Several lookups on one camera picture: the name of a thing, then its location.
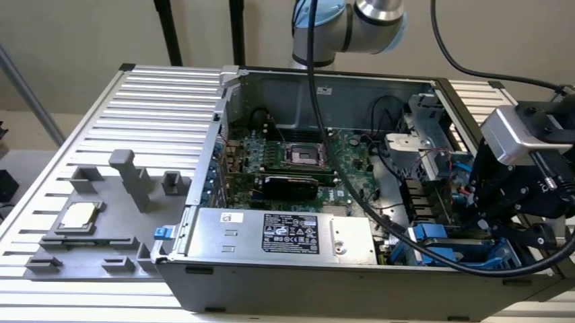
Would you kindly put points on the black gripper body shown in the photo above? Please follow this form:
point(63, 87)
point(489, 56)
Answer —
point(546, 198)

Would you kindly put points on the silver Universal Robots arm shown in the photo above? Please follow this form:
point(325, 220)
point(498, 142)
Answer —
point(359, 30)

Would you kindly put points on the blue disk bay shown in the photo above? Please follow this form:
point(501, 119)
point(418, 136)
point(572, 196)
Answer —
point(432, 240)

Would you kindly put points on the silver drive cage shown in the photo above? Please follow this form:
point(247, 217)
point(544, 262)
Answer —
point(418, 144)

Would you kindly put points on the green motherboard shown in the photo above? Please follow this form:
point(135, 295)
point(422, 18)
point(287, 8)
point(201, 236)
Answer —
point(350, 158)

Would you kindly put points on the CPU socket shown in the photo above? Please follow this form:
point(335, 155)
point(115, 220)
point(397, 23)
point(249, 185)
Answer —
point(303, 154)

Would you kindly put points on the black graphics card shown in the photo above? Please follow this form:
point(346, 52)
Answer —
point(287, 188)

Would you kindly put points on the silver power supply unit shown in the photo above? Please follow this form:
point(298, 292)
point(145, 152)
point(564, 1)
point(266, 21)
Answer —
point(251, 235)

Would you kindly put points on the open grey PC case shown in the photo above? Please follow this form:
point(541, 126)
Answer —
point(278, 289)

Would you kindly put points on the blue case latch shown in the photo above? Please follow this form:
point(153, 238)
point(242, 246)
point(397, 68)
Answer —
point(162, 233)

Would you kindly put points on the grey parts rack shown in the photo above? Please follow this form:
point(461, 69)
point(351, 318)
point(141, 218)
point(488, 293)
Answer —
point(130, 232)

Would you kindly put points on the silver CPU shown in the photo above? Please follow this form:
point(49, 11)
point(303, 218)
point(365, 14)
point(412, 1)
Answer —
point(82, 216)

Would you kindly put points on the grey metal pole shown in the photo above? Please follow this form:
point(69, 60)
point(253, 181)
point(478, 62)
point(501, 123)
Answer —
point(27, 91)

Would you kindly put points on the black box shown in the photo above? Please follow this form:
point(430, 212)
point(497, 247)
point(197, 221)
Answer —
point(9, 186)

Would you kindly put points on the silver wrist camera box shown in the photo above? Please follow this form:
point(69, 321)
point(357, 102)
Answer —
point(517, 131)

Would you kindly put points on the black vented bracket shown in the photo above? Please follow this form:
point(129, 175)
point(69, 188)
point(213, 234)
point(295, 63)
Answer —
point(422, 198)

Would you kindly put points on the black stand post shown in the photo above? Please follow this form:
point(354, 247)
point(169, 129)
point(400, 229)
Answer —
point(237, 30)
point(169, 30)

